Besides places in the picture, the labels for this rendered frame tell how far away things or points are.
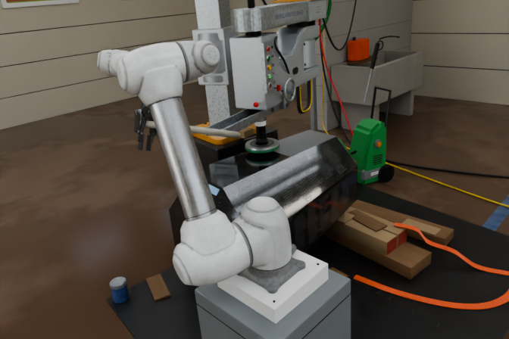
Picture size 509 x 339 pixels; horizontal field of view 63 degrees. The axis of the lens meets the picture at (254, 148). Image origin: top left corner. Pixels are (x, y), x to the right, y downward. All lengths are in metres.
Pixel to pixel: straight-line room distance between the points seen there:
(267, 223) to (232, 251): 0.14
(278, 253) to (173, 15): 8.38
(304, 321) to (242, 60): 1.52
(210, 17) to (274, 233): 2.11
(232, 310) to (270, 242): 0.27
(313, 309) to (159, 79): 0.87
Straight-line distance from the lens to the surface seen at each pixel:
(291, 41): 2.81
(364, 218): 3.11
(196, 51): 1.32
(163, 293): 2.88
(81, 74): 8.46
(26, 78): 8.15
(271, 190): 2.35
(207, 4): 3.18
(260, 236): 1.33
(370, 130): 3.96
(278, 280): 1.45
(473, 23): 7.00
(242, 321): 1.44
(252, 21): 2.37
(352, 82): 5.31
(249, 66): 2.43
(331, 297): 1.51
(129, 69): 1.29
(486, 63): 7.00
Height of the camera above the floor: 1.77
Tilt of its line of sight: 20 degrees down
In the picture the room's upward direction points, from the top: 5 degrees counter-clockwise
